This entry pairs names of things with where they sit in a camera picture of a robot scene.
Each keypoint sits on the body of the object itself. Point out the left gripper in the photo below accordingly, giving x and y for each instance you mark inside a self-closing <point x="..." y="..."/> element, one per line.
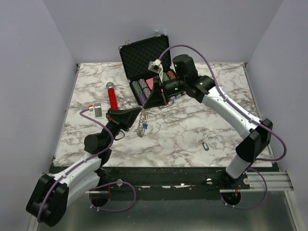
<point x="125" y="117"/>

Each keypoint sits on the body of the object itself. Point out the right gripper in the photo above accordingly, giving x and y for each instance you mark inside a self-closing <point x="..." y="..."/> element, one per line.
<point x="157" y="98"/>

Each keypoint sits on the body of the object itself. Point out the metal disc with keyrings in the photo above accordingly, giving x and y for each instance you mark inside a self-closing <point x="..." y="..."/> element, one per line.
<point x="140" y="131"/>

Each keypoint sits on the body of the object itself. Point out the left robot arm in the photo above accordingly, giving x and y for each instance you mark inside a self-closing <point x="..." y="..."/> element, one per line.
<point x="53" y="194"/>

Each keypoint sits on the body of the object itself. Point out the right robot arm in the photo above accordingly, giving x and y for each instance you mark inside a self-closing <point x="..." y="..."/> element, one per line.
<point x="256" y="133"/>

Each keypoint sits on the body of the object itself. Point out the pink playing cards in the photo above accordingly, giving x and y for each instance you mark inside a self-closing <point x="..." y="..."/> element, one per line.
<point x="150" y="83"/>

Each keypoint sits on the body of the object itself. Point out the red microphone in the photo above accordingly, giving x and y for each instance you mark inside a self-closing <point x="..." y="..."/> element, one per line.
<point x="112" y="96"/>

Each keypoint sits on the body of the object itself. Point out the black poker chip case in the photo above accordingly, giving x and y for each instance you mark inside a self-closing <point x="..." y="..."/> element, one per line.
<point x="136" y="57"/>

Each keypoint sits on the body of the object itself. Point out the key with black tag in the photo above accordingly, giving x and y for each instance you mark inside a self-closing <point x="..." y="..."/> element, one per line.
<point x="203" y="143"/>

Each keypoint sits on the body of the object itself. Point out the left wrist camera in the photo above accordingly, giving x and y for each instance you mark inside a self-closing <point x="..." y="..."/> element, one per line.
<point x="96" y="108"/>

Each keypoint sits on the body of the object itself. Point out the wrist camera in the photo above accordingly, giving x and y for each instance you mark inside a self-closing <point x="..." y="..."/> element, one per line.
<point x="156" y="67"/>
<point x="96" y="108"/>

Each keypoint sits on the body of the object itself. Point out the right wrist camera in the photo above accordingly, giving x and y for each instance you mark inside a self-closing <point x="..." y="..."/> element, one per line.
<point x="156" y="67"/>

